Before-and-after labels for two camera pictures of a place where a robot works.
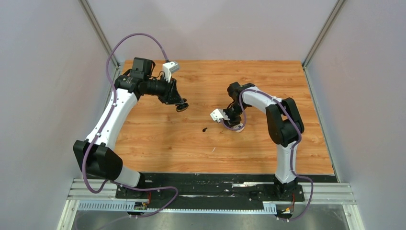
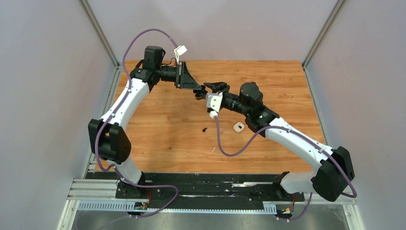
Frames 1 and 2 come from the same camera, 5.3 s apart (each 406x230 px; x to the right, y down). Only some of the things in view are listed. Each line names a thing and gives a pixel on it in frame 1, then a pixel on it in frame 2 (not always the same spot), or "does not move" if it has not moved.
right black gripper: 232,121 -> 218,87
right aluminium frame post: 335,11 does not move
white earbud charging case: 238,126 does not move
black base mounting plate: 231,188 does not move
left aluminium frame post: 89,14 does not move
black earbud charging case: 180,108 -> 200,96
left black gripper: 170,96 -> 185,80
